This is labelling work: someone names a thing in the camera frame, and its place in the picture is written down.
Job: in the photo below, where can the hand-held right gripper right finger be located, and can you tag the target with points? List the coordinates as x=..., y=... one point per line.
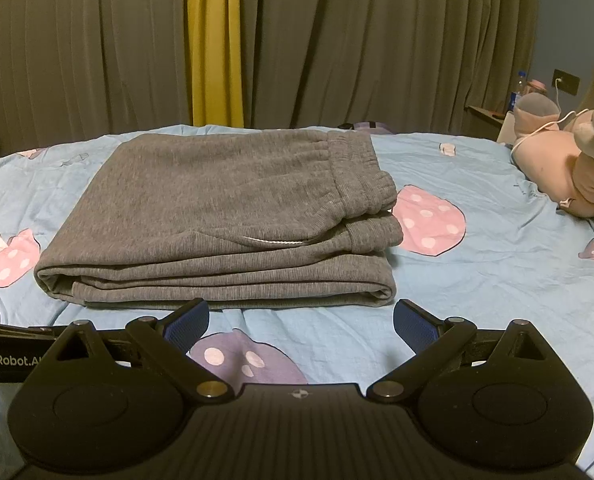
x=413, y=327

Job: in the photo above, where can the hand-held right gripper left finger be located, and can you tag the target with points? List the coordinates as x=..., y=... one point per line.
x=187, y=326

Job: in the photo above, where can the grey pants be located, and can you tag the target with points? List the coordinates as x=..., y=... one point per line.
x=202, y=200

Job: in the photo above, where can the blue mushroom print bed sheet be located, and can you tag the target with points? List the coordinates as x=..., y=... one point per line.
x=477, y=270

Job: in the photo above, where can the pink plush toy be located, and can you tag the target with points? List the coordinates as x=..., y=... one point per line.
x=547, y=160

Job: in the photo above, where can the wooden nightstand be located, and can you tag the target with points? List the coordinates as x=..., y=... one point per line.
x=482, y=120

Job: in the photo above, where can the clear water bottle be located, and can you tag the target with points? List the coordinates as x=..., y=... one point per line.
x=518, y=92

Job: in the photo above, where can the yellow curtain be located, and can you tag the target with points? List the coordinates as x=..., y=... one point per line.
x=216, y=45

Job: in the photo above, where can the grey curtain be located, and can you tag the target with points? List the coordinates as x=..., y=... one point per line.
x=377, y=40
x=77, y=50

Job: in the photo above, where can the dark wall socket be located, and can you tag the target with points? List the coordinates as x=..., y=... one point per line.
x=569, y=82

